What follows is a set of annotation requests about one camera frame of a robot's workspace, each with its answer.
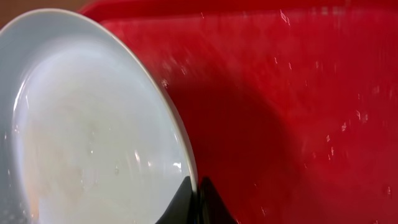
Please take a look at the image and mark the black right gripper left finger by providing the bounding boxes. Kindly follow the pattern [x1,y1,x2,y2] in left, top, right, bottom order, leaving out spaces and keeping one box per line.
[156,176,197,224]

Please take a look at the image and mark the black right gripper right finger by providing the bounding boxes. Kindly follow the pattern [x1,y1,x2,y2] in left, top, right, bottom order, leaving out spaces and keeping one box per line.
[198,177,237,224]

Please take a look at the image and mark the light blue plate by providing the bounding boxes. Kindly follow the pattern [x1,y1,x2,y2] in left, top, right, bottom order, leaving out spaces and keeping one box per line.
[1,9,197,223]

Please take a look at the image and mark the red plastic tray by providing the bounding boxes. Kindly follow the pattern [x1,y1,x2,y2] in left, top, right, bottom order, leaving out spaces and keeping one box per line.
[81,1,397,223]

